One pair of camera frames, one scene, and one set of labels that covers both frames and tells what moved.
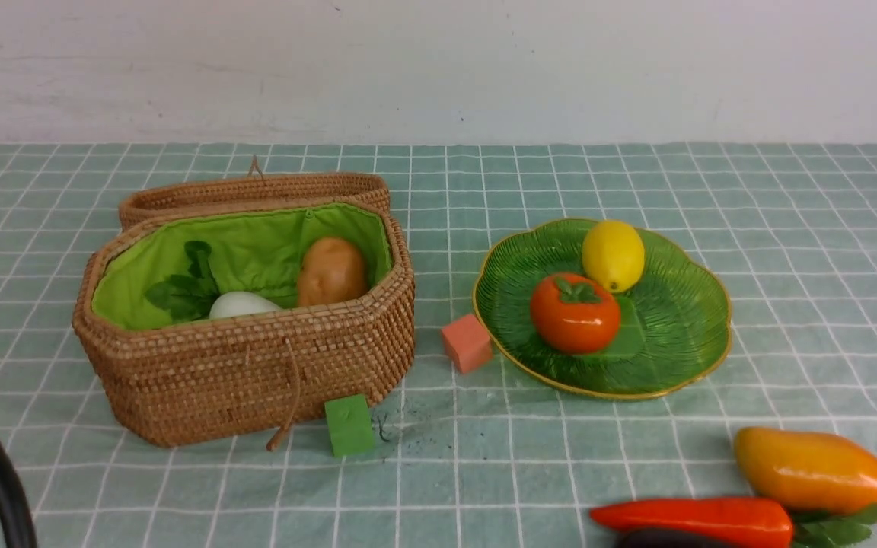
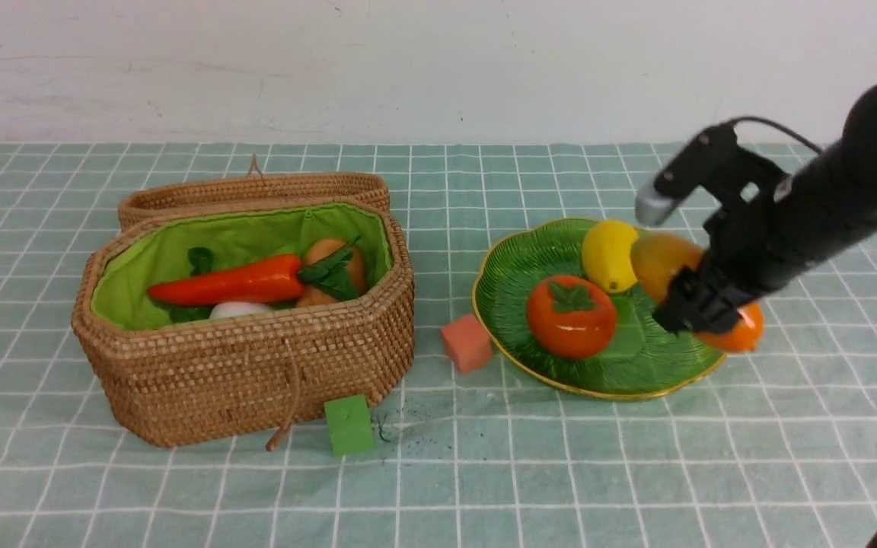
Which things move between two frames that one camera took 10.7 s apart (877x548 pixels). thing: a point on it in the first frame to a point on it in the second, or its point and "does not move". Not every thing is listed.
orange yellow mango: x=817 y=473 to x=654 y=259
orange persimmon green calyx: x=574 y=314 does not move
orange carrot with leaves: x=750 y=523 to x=329 y=269
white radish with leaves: x=196 y=296 does not move
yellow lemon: x=613 y=252 does not move
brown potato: x=333 y=271 does not move
